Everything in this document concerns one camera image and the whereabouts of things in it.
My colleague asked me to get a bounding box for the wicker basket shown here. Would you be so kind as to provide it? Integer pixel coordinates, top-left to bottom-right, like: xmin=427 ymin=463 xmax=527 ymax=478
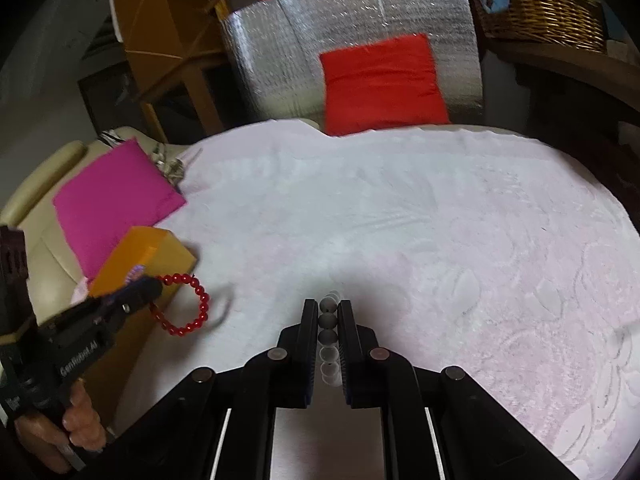
xmin=472 ymin=0 xmax=609 ymax=54

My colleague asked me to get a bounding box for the curved wooden table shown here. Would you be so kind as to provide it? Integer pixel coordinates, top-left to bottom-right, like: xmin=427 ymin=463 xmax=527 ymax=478
xmin=482 ymin=35 xmax=640 ymax=128

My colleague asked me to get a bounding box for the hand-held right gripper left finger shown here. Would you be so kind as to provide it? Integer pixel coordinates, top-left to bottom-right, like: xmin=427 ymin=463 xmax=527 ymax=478
xmin=100 ymin=298 xmax=320 ymax=480

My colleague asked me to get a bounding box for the wooden chair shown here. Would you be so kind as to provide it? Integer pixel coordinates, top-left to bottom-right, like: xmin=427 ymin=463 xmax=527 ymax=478
xmin=107 ymin=0 xmax=267 ymax=144

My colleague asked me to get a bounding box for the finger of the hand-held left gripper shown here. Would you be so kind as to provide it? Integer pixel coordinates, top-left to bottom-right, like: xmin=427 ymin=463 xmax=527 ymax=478
xmin=102 ymin=275 xmax=165 ymax=329

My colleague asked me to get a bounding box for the white pink blanket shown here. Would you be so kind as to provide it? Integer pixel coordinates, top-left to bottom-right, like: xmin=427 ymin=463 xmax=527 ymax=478
xmin=107 ymin=118 xmax=640 ymax=480

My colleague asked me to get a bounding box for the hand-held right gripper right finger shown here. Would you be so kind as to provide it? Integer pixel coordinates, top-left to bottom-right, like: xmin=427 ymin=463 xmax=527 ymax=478
xmin=337 ymin=298 xmax=577 ymax=480

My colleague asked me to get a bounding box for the white bead bracelet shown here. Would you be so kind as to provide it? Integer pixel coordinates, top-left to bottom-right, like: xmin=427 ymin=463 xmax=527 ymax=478
xmin=317 ymin=289 xmax=346 ymax=387

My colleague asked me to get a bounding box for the person's left hand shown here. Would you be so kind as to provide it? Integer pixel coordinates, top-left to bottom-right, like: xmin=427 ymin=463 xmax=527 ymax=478
xmin=12 ymin=379 xmax=109 ymax=476

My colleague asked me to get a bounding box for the red bead bracelet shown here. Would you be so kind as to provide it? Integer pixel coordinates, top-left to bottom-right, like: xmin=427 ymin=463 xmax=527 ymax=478
xmin=148 ymin=272 xmax=211 ymax=337

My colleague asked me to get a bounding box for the red cushion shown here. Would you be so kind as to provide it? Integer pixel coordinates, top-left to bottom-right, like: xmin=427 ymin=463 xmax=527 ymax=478
xmin=318 ymin=33 xmax=451 ymax=137

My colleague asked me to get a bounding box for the silver foil mat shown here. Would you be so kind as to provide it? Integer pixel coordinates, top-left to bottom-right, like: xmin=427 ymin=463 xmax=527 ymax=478
xmin=219 ymin=0 xmax=485 ymax=137

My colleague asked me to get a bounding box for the magenta cushion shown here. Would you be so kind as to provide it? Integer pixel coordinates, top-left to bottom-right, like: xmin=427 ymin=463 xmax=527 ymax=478
xmin=52 ymin=138 xmax=188 ymax=281

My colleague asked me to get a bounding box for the orange cardboard box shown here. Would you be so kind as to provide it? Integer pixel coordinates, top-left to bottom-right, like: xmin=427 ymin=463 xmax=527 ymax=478
xmin=88 ymin=226 xmax=198 ymax=299

